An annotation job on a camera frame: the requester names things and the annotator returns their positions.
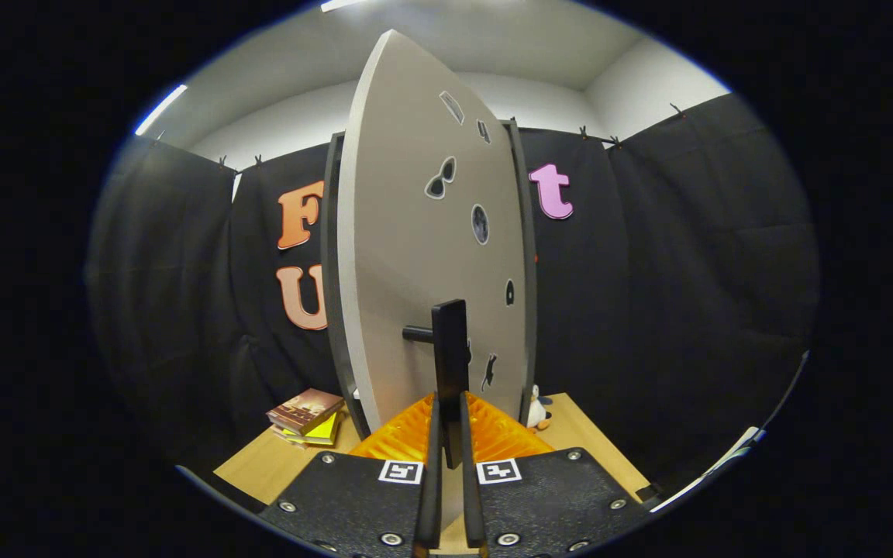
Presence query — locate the black backdrop cloth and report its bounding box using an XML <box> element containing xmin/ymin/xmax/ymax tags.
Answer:
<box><xmin>84</xmin><ymin>91</ymin><xmax>823</xmax><ymax>497</ymax></box>

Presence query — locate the grey shoe cabinet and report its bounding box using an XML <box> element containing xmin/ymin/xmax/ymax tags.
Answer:
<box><xmin>321</xmin><ymin>120</ymin><xmax>538</xmax><ymax>440</ymax></box>

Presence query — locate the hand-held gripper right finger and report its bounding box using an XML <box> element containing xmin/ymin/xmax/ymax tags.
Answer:
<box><xmin>458</xmin><ymin>391</ymin><xmax>653</xmax><ymax>558</ymax></box>

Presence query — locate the brown book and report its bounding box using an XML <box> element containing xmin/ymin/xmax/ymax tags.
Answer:
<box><xmin>267</xmin><ymin>388</ymin><xmax>346</xmax><ymax>436</ymax></box>

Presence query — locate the penguin plush toy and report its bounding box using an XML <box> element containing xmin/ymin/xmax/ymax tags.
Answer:
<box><xmin>526</xmin><ymin>385</ymin><xmax>553</xmax><ymax>431</ymax></box>

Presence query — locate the yellow book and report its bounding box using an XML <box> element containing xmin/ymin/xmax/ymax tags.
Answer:
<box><xmin>282</xmin><ymin>412</ymin><xmax>341</xmax><ymax>448</ymax></box>

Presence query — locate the narrow ceiling light strip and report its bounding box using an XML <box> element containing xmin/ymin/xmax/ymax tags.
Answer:
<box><xmin>135</xmin><ymin>84</ymin><xmax>188</xmax><ymax>136</ymax></box>

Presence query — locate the black door handle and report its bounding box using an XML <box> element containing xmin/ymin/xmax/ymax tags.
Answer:
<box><xmin>403</xmin><ymin>299</ymin><xmax>472</xmax><ymax>470</ymax></box>

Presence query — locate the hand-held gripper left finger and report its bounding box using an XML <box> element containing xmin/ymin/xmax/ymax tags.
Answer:
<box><xmin>257</xmin><ymin>391</ymin><xmax>447</xmax><ymax>558</ymax></box>

